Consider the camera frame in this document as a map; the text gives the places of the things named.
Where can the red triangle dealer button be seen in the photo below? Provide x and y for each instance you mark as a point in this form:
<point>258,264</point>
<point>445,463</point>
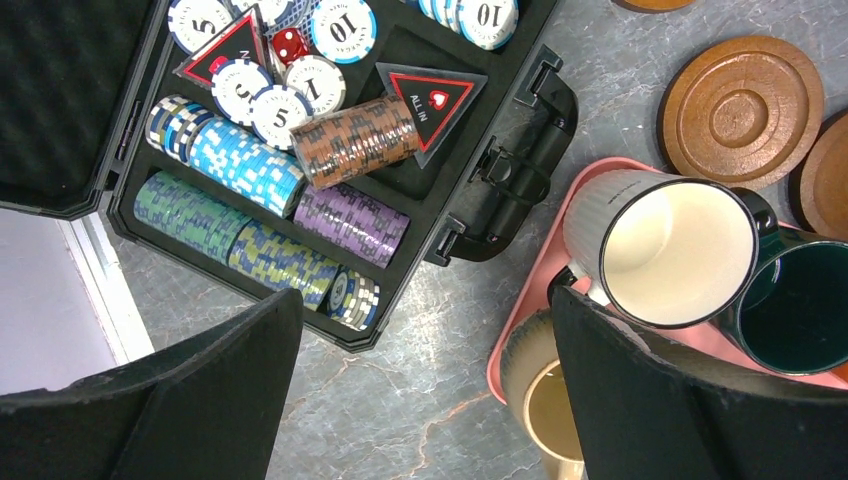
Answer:
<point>242,39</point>

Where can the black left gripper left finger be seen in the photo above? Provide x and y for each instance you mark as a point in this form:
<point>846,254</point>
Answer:
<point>208,407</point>

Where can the pink plastic tray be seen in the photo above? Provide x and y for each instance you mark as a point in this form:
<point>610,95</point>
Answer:
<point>553,255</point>

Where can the brown poker chip stack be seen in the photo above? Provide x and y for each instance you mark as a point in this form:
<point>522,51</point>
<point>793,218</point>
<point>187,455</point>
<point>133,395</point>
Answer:
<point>355,141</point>

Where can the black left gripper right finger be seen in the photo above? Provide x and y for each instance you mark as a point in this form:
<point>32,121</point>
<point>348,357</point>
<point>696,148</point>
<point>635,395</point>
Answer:
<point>649,407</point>

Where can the all in triangle button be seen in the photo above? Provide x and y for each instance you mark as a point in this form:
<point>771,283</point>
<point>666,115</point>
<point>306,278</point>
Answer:
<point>436,98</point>

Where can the red die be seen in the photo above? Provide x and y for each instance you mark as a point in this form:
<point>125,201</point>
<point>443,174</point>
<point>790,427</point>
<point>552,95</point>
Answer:
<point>288,45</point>

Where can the light blue poker chip stack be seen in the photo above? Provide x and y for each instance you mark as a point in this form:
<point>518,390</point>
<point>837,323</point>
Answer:
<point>195,136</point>

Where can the green poker chip stack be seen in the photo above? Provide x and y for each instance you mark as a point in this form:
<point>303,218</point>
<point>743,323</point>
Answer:
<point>249,247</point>

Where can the purple poker chip stack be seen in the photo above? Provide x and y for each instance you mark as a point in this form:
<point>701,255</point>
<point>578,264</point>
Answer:
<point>354,221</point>

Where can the white five poker chip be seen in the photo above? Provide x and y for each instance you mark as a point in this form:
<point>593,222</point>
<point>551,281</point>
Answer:
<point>192,23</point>

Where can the beige mug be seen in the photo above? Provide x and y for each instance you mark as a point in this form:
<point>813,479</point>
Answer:
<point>535,391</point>

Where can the white ten poker chip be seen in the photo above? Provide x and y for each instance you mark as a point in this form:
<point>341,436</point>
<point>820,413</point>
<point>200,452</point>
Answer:
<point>343,31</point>

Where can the dark green mug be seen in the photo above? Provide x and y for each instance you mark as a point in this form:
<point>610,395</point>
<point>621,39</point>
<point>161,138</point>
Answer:
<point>791,317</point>

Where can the white ribbed black-rimmed mug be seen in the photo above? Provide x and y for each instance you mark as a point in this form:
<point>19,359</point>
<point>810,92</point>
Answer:
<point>665,251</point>

